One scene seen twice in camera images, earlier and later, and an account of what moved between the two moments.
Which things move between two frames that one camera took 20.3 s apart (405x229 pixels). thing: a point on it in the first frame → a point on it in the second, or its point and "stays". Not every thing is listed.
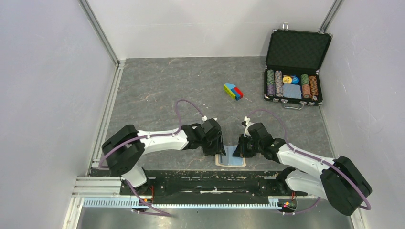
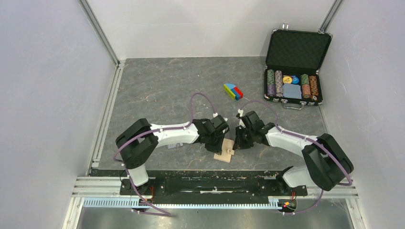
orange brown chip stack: [314, 84] stays
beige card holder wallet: [229, 161] → [227, 150]
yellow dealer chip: [287, 79] stays
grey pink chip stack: [278, 79] stays
